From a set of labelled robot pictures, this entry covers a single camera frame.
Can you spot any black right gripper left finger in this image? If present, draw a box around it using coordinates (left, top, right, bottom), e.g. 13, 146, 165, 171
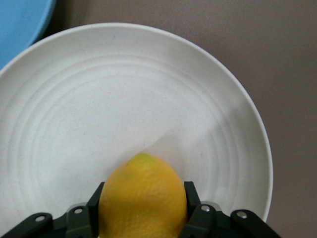
0, 181, 105, 238

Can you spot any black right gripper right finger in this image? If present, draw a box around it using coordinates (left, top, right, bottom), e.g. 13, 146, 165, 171
177, 180, 283, 238

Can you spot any yellow lemon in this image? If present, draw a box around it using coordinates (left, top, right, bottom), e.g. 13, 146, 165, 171
98, 153, 188, 238

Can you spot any beige round plate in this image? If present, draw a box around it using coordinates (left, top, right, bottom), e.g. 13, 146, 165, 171
0, 22, 273, 238

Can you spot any brown table cover mat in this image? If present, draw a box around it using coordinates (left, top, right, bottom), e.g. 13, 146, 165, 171
31, 0, 317, 238

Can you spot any blue round plate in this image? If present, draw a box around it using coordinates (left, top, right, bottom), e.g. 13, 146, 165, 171
0, 0, 56, 71

